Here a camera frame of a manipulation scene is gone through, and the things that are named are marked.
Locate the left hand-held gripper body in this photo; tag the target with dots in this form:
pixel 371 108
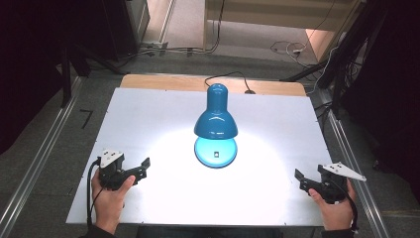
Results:
pixel 111 172

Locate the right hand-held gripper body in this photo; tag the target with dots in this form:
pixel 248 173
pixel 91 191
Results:
pixel 333 185

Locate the blue desk lamp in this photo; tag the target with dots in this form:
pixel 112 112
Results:
pixel 215 122

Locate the person's right hand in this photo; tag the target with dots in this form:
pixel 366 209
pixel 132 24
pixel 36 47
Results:
pixel 335 214

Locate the person's left hand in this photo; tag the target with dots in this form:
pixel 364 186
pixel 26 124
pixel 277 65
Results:
pixel 109 205

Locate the black metal stand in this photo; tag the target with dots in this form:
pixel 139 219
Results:
pixel 343 56
pixel 74 62

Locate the dark cabinet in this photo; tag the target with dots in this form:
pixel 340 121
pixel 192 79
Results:
pixel 125 26

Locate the light wooden desk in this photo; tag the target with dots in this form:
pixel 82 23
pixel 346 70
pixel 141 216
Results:
pixel 280 15

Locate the metal floor rail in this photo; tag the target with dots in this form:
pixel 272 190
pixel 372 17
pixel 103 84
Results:
pixel 355 165
pixel 36 162

